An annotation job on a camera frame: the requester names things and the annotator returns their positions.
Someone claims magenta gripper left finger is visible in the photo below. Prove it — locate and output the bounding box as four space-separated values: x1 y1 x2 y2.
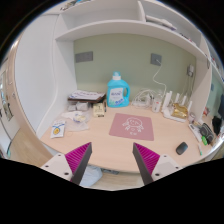
40 141 93 186

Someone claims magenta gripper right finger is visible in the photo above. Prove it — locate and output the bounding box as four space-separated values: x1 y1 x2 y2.
132 142 184 186

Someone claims pink mouse pad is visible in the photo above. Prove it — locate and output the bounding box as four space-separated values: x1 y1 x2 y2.
109 113 154 141

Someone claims black computer mouse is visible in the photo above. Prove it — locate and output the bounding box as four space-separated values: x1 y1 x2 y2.
176 142 188 155

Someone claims white packet with yellow print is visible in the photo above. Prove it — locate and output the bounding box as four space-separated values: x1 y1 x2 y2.
51 120 66 138

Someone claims clear plastic bag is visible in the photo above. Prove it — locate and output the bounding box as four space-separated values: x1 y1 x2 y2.
61 111 89 132

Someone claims small beige box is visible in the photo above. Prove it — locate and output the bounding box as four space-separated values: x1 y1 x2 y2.
93 103 105 117

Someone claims white remote control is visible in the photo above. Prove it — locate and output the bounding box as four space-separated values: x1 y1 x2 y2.
188 124 202 142

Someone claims small white bottle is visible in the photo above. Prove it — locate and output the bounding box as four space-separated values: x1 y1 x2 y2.
152 94 162 113

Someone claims gold foil bag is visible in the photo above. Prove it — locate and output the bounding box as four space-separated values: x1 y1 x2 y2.
171 103 188 119

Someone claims green marker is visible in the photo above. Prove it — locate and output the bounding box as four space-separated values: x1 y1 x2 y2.
201 136 208 145

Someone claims black pouch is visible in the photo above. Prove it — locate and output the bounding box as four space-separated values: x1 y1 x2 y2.
199 123 214 144

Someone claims blue detergent bottle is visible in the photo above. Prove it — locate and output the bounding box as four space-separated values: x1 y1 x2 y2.
107 71 130 108

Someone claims white cable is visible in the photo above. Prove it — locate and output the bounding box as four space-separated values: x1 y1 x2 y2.
152 59 168 98

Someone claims grey wall socket left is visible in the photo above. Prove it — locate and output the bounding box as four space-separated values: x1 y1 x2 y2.
75 51 93 63

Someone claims grey wall socket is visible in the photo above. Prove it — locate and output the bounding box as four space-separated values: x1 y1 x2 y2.
75 51 93 63
150 53 162 66

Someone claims grey wall socket right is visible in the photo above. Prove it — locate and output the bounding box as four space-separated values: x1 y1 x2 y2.
150 53 162 66

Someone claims white wall shelf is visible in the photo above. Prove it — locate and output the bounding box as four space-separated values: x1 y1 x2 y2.
55 0 210 61

